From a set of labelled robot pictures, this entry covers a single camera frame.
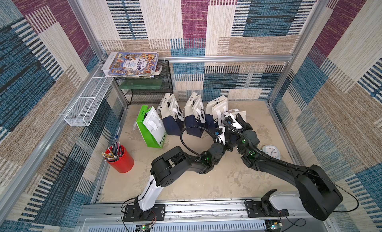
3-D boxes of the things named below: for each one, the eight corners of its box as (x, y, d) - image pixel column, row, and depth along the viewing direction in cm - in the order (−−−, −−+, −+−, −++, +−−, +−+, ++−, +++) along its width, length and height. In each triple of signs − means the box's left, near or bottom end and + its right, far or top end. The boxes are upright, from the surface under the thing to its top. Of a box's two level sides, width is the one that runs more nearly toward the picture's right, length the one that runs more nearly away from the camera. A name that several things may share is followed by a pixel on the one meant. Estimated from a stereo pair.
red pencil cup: (113, 174, 88) (98, 162, 75) (119, 156, 96) (107, 142, 82) (131, 174, 88) (120, 162, 75) (136, 156, 96) (126, 142, 82)
